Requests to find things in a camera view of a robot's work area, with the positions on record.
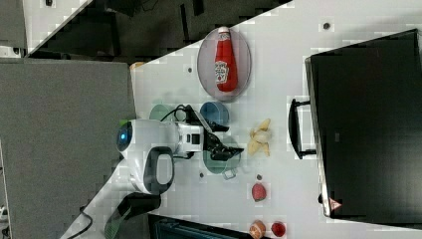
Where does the small red toy fruit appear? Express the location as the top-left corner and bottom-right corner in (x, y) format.
(271, 222), (286, 237)

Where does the black cylinder near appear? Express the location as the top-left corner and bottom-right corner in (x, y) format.
(112, 192), (161, 220)

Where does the blue cup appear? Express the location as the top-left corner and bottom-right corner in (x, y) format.
(200, 102), (230, 125)

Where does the green mug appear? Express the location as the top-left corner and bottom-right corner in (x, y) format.
(202, 136), (242, 180)

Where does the peeled toy banana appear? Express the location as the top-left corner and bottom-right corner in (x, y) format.
(247, 119), (271, 157)

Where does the green strap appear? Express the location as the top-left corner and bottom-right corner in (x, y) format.
(104, 206), (132, 239)

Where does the orange toy fruit half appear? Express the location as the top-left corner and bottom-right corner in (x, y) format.
(249, 220), (266, 239)

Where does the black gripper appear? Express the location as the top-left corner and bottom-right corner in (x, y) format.
(185, 105), (244, 161)

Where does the red ketchup bottle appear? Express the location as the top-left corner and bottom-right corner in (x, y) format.
(214, 27), (238, 93)

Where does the red toy strawberry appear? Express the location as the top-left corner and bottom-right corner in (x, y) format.
(251, 182), (267, 202)

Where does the grey round plate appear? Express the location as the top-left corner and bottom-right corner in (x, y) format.
(197, 29), (252, 102)

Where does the blue crate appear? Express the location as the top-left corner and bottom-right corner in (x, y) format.
(148, 214), (252, 239)

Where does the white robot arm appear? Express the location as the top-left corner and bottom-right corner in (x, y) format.
(116, 105), (244, 195)

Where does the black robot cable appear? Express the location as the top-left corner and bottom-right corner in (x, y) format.
(160, 104), (195, 159)

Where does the green perforated colander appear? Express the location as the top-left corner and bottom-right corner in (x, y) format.
(149, 105), (185, 121)

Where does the black toaster oven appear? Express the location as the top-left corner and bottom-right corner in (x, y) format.
(288, 29), (422, 229)

